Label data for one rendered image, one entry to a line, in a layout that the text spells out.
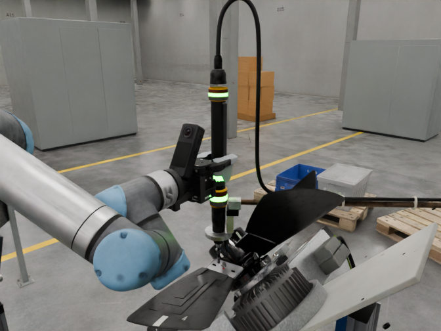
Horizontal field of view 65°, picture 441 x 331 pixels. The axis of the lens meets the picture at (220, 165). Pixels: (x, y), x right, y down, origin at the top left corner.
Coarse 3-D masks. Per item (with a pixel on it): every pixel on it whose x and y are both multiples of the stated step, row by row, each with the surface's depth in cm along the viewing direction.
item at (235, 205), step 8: (232, 200) 84; (240, 200) 84; (232, 208) 84; (240, 208) 84; (232, 216) 85; (232, 224) 85; (208, 232) 86; (224, 232) 86; (232, 232) 86; (216, 240) 85
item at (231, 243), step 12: (240, 228) 99; (228, 240) 94; (216, 252) 95; (228, 252) 94; (240, 252) 93; (252, 252) 95; (240, 264) 94; (252, 264) 94; (264, 264) 93; (240, 276) 92; (252, 276) 90
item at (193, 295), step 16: (192, 272) 88; (208, 272) 88; (176, 288) 82; (192, 288) 80; (208, 288) 80; (224, 288) 81; (144, 304) 80; (160, 304) 77; (176, 304) 75; (192, 304) 75; (208, 304) 74; (128, 320) 76; (144, 320) 72; (176, 320) 69; (192, 320) 68; (208, 320) 68
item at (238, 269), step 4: (216, 260) 94; (220, 260) 94; (208, 264) 92; (212, 264) 92; (216, 264) 92; (220, 264) 92; (228, 264) 92; (232, 264) 92; (212, 268) 90; (216, 268) 90; (220, 268) 90; (224, 268) 90; (228, 268) 91; (232, 268) 91; (236, 268) 91; (240, 268) 91; (220, 272) 89; (224, 272) 89; (228, 272) 89; (232, 272) 89; (236, 272) 89; (240, 272) 89; (232, 276) 87; (236, 276) 87
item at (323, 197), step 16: (272, 192) 71; (288, 192) 73; (304, 192) 75; (320, 192) 76; (256, 208) 78; (272, 208) 79; (288, 208) 80; (304, 208) 81; (320, 208) 81; (256, 224) 85; (272, 224) 85; (288, 224) 85; (304, 224) 86; (272, 240) 91
